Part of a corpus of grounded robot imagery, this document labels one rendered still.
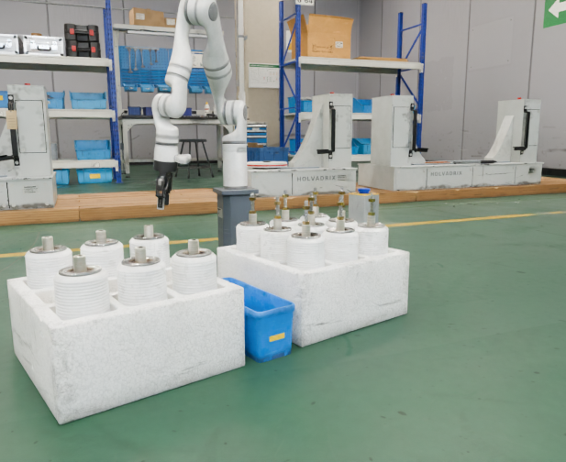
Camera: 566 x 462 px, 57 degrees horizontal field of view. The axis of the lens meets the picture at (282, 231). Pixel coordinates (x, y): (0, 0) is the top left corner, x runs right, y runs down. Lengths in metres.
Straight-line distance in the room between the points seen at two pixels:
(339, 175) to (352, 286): 2.53
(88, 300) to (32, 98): 2.54
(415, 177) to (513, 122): 1.20
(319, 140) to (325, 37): 3.08
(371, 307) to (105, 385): 0.70
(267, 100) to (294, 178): 4.39
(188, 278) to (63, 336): 0.27
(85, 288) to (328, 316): 0.59
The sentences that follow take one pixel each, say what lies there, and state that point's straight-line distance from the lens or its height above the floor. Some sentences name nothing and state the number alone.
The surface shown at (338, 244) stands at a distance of 1.33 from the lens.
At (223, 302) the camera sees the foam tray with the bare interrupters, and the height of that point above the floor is 0.16.
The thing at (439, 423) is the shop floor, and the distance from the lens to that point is 1.00.
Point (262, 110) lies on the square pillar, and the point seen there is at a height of 0.88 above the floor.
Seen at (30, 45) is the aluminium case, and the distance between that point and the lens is 6.12.
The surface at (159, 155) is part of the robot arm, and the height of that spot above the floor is 0.44.
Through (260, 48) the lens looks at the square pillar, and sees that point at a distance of 8.02.
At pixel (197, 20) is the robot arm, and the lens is 1.73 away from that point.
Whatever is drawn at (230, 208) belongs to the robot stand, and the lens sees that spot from 1.95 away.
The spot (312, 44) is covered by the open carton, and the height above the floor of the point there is 1.60.
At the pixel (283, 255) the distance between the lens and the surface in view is 1.35.
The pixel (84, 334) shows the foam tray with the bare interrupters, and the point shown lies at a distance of 0.99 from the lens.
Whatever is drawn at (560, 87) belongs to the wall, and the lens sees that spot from 7.30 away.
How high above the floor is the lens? 0.50
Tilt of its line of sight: 10 degrees down
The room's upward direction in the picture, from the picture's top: straight up
